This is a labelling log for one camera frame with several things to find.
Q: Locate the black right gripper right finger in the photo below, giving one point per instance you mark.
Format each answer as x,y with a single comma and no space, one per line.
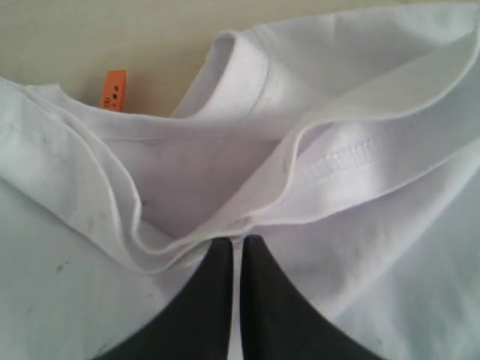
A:
277,322

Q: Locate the white t-shirt red lettering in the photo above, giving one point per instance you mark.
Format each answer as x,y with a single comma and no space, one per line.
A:
349,141

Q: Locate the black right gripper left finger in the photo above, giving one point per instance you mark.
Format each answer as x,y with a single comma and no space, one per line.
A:
196,324

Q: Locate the orange garment neck label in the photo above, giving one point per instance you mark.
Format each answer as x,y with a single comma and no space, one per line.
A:
114,90

